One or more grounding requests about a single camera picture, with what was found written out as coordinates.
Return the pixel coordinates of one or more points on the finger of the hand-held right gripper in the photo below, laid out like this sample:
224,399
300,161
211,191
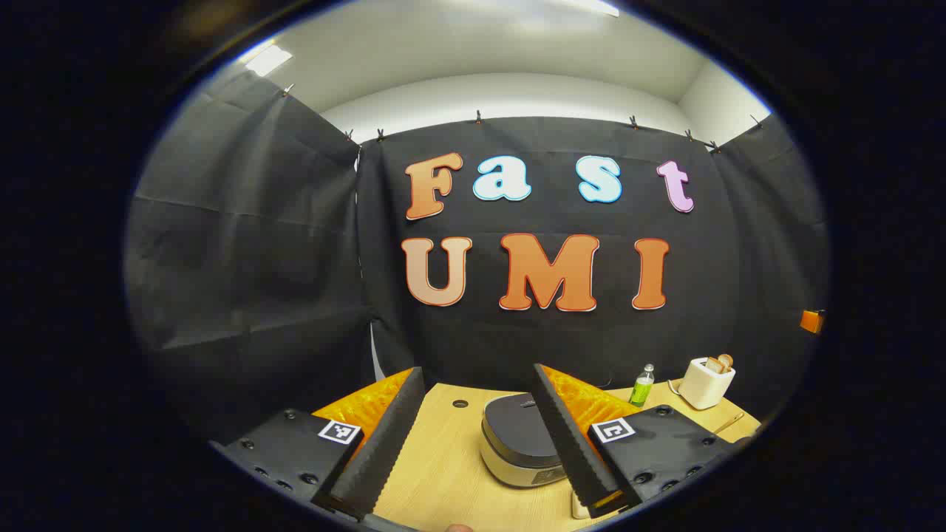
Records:
811,321

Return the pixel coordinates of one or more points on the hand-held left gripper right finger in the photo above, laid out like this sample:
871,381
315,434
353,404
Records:
573,443

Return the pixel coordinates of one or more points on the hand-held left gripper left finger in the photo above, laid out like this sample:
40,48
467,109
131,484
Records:
384,443

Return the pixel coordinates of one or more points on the black silver rice cooker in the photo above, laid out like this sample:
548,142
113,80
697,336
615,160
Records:
514,436

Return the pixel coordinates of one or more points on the green drink bottle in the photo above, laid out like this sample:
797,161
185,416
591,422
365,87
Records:
641,388

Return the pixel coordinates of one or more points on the toast slice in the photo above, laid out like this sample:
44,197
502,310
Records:
726,360
714,364

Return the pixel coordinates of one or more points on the white toaster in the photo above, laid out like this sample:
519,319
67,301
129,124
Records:
703,388

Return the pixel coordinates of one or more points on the ceiling light panel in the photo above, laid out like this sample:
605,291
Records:
267,60
591,6

